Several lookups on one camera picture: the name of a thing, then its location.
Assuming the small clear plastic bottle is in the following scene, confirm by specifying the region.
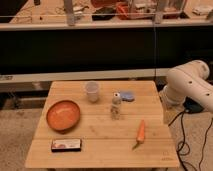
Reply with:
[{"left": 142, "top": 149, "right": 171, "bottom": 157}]
[{"left": 110, "top": 93, "right": 121, "bottom": 120}]

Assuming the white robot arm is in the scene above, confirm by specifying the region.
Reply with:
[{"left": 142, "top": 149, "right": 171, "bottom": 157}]
[{"left": 162, "top": 60, "right": 213, "bottom": 113}]

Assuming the clear plastic cup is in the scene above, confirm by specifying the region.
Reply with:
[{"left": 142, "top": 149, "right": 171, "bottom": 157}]
[{"left": 85, "top": 81, "right": 99, "bottom": 102}]

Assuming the wooden table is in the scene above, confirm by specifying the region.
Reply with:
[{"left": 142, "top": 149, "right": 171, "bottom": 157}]
[{"left": 25, "top": 81, "right": 179, "bottom": 168}]

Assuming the orange bowl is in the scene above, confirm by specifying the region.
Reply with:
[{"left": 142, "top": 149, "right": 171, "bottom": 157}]
[{"left": 46, "top": 100, "right": 80, "bottom": 131}]

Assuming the orange carrot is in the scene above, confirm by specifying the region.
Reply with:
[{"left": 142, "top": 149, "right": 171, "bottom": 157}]
[{"left": 132, "top": 120, "right": 145, "bottom": 149}]

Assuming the black and white box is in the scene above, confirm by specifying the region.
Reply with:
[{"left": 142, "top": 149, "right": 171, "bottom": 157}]
[{"left": 51, "top": 139, "right": 82, "bottom": 152}]

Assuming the black cable on floor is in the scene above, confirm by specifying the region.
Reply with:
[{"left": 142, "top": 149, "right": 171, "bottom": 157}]
[{"left": 198, "top": 116, "right": 213, "bottom": 171}]

